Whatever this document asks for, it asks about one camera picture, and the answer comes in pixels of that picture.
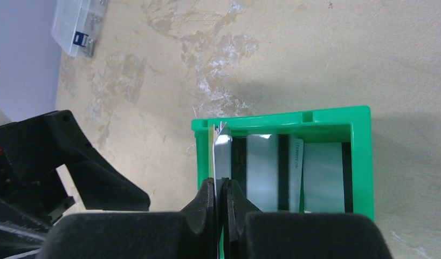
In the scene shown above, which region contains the green plastic bin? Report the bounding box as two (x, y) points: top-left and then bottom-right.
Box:
(191, 106), (375, 220)

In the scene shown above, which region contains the stack of credit cards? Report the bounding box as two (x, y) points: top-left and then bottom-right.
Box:
(231, 134), (354, 213)

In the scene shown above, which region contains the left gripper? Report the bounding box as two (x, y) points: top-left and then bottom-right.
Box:
(0, 110), (150, 258)

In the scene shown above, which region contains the white striped credit card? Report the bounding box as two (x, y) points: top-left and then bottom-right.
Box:
(208, 121), (232, 180)

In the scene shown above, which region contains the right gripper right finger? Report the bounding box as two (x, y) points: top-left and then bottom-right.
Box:
(221, 180), (392, 258)

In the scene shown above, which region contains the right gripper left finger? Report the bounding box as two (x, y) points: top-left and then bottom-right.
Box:
(37, 179), (218, 258)

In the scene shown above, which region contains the clear plastic organizer box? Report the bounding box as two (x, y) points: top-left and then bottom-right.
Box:
(51, 0), (108, 58)

